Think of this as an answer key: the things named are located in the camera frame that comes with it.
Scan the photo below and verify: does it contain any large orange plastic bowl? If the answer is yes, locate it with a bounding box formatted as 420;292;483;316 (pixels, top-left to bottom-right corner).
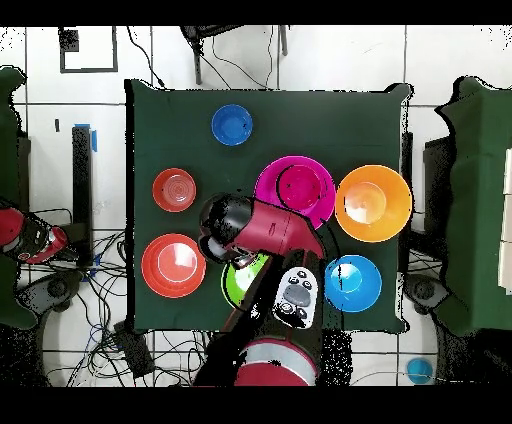
334;164;414;244

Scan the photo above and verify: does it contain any large pink plastic bowl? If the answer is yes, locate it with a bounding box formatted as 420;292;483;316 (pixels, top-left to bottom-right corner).
253;155;337;231

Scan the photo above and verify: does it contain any small red-orange plastic bowl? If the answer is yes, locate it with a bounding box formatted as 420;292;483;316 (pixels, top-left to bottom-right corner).
151;167;198;214

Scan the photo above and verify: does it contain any black floor cable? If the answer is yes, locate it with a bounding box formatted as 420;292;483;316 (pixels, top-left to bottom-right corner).
126;26;167;89

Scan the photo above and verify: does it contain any black round floor stand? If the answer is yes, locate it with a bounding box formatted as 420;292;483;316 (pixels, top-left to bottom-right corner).
15;270;86;321

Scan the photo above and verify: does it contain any black camera tripod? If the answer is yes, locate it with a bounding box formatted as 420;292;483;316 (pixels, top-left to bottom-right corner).
179;25;289;86

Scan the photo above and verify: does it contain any light blue plastic bowl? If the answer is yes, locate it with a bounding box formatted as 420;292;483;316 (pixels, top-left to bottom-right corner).
323;254;383;314

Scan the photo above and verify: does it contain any white box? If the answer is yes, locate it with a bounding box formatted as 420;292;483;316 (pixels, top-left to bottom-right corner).
497;147;512;295

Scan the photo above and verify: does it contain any light blue round floor object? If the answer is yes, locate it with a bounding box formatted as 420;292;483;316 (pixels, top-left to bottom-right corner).
406;356;436;385

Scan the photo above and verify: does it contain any small dark blue bowl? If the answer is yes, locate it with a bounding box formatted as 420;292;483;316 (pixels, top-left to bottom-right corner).
210;103;254;147

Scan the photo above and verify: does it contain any black power brick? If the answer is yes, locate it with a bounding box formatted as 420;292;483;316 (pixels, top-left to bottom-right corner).
112;321;156;379

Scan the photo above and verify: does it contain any dark grey floor equipment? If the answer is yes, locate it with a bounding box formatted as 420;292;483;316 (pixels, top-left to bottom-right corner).
403;273;449;317

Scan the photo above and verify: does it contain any dark green tablecloth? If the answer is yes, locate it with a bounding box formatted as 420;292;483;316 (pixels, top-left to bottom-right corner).
0;65;39;331
124;78;413;335
433;76;512;337

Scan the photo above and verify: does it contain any long black bar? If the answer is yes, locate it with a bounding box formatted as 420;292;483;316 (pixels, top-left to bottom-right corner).
71;125;94;267

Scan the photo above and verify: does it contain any wide red-orange plastic bowl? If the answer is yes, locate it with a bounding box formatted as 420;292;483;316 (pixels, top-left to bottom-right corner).
140;232;208;300

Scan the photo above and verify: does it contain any tangle of floor cables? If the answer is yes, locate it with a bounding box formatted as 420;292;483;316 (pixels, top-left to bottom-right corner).
41;207;219;387

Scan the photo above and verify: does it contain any black square floor frame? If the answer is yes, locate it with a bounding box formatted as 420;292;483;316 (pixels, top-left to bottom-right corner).
58;26;120;74

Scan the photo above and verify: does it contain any lime green plastic bowl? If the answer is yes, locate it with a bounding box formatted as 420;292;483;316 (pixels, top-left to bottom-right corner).
220;252;272;311

